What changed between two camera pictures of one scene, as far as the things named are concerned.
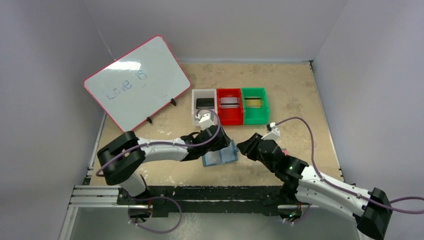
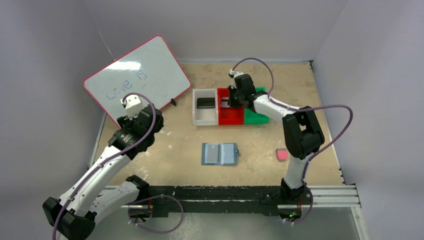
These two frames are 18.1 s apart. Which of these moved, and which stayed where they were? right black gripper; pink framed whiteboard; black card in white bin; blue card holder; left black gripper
Moved: right black gripper; left black gripper
Stayed: pink framed whiteboard; blue card holder; black card in white bin
